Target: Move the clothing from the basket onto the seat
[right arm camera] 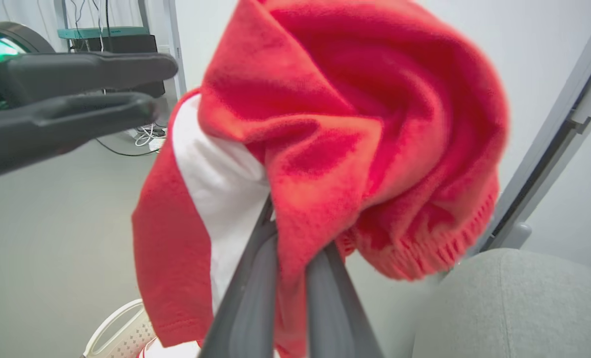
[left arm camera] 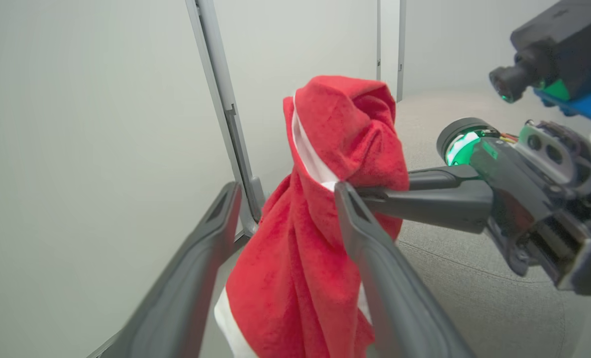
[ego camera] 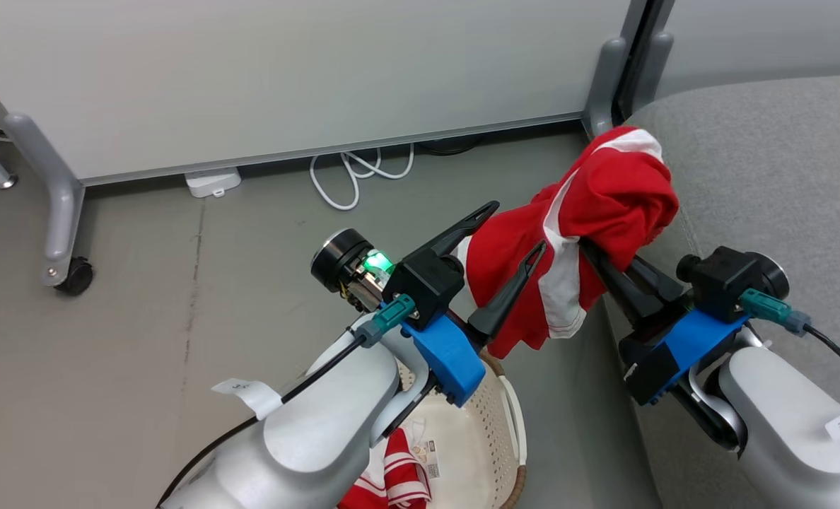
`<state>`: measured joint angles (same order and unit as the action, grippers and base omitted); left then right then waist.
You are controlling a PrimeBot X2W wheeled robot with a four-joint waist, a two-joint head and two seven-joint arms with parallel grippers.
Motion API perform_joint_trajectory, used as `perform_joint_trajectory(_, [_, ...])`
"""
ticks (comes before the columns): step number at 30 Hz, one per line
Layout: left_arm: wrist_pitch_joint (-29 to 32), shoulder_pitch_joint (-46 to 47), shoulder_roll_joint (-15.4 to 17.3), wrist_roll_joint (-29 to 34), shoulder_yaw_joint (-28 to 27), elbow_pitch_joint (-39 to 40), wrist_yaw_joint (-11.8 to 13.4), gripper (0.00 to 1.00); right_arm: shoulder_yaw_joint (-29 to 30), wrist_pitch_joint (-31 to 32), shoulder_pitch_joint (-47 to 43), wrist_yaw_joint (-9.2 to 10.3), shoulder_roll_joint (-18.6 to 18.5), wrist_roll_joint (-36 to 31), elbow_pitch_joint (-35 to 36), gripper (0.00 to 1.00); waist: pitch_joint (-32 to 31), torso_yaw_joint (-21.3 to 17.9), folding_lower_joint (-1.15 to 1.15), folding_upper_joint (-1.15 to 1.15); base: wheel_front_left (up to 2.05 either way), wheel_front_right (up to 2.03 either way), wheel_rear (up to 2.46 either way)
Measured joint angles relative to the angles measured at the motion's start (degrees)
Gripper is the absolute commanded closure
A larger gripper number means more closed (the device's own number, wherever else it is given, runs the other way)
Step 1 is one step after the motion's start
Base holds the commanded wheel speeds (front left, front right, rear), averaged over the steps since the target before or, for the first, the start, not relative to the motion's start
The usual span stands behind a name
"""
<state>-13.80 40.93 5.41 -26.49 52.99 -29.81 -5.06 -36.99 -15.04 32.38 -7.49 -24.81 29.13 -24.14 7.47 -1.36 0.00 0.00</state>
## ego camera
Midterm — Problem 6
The blue right camera mount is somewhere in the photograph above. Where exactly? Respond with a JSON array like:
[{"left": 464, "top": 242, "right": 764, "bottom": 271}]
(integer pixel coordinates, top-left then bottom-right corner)
[{"left": 646, "top": 309, "right": 749, "bottom": 407}]

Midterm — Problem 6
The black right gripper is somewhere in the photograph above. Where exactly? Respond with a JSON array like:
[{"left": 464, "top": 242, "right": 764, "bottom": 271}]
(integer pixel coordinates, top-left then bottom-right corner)
[{"left": 579, "top": 239, "right": 698, "bottom": 408}]

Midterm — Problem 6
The grey fabric sofa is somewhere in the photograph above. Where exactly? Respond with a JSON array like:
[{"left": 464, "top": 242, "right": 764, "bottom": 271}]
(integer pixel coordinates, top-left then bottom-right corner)
[{"left": 581, "top": 73, "right": 840, "bottom": 509}]

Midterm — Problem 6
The cream perforated laundry basket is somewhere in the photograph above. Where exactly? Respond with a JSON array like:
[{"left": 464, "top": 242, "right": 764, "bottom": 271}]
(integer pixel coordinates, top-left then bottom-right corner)
[{"left": 390, "top": 350, "right": 528, "bottom": 509}]

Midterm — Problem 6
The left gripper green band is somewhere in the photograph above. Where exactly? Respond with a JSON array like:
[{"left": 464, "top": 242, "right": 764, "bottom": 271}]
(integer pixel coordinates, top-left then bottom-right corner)
[{"left": 346, "top": 201, "right": 548, "bottom": 339}]

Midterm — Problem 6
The black caster wheel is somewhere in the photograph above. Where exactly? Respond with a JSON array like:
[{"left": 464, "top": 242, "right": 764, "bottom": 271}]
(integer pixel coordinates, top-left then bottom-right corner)
[{"left": 54, "top": 257, "right": 95, "bottom": 297}]

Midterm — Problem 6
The grey partition leg with caster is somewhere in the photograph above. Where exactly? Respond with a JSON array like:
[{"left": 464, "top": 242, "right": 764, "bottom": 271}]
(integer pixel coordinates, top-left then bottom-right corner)
[{"left": 3, "top": 112, "right": 86, "bottom": 288}]

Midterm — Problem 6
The black cable under partition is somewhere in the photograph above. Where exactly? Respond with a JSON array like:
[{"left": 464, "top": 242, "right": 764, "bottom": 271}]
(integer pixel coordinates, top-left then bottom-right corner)
[{"left": 416, "top": 136, "right": 486, "bottom": 157}]

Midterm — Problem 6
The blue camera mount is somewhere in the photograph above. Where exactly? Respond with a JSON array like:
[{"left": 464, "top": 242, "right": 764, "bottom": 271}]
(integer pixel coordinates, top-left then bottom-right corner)
[
  {"left": 646, "top": 309, "right": 749, "bottom": 407},
  {"left": 400, "top": 313, "right": 486, "bottom": 409}
]

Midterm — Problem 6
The short grey partition leg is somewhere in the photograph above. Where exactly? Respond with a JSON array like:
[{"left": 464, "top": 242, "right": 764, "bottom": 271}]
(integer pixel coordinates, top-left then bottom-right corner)
[
  {"left": 582, "top": 35, "right": 630, "bottom": 139},
  {"left": 631, "top": 31, "right": 675, "bottom": 115}
]

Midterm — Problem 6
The white looped cable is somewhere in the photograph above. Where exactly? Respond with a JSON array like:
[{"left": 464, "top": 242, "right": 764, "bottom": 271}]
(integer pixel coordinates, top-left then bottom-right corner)
[{"left": 310, "top": 144, "right": 416, "bottom": 212}]

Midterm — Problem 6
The large white partition panel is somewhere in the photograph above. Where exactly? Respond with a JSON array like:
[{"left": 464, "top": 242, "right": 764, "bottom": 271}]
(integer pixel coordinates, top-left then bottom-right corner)
[{"left": 0, "top": 0, "right": 648, "bottom": 189}]

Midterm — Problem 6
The red white striped garment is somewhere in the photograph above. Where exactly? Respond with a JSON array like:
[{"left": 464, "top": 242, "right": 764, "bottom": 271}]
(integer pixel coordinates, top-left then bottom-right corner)
[{"left": 337, "top": 427, "right": 433, "bottom": 509}]

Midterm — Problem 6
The blue left camera mount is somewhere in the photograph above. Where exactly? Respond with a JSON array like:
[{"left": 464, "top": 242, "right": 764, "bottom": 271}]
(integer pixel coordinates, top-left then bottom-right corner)
[{"left": 400, "top": 313, "right": 486, "bottom": 409}]

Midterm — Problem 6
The narrow white partition panel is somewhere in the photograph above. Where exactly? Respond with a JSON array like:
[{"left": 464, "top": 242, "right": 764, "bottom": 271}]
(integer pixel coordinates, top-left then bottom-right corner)
[{"left": 657, "top": 0, "right": 840, "bottom": 100}]

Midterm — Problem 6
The black cable teal plug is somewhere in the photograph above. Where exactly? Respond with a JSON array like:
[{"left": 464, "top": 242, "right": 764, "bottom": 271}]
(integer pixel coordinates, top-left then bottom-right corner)
[
  {"left": 157, "top": 294, "right": 421, "bottom": 508},
  {"left": 738, "top": 288, "right": 840, "bottom": 393}
]

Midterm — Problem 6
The white power adapter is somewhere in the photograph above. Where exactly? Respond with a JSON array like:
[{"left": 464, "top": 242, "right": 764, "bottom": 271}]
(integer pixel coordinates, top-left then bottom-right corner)
[{"left": 184, "top": 167, "right": 243, "bottom": 199}]

